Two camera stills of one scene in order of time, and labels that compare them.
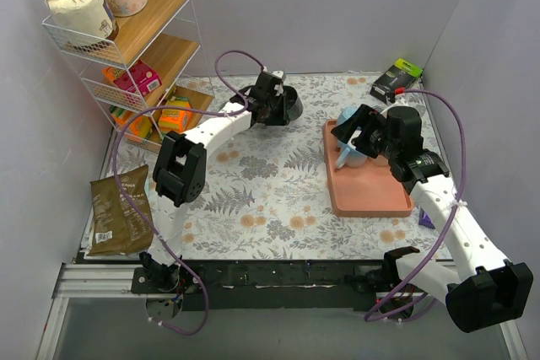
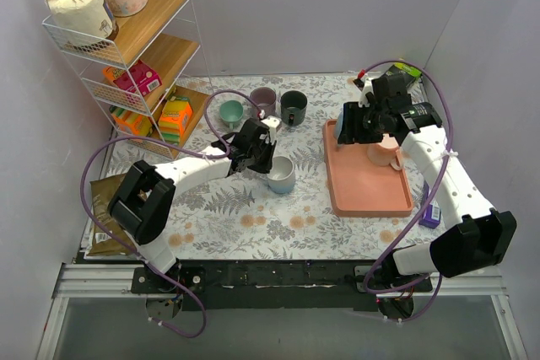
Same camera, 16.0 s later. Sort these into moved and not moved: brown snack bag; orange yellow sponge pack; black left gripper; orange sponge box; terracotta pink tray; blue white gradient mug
Moved: black left gripper; blue white gradient mug
Not moved: orange yellow sponge pack; orange sponge box; brown snack bag; terracotta pink tray
